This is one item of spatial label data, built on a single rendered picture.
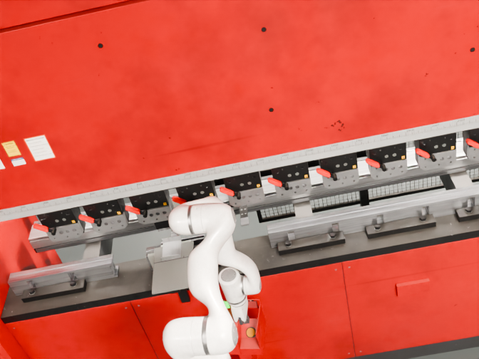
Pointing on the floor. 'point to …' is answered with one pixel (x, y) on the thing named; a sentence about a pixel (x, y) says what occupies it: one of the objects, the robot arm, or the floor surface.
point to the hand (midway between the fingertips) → (244, 319)
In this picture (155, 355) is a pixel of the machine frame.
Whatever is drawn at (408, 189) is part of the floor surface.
